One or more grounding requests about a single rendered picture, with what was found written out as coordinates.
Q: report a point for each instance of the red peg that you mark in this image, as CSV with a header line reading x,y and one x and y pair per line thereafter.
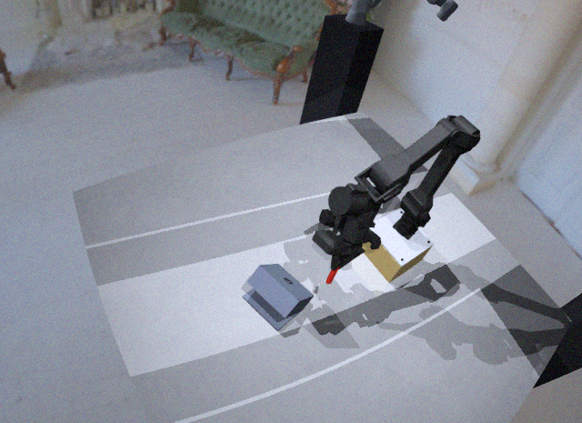
x,y
332,275

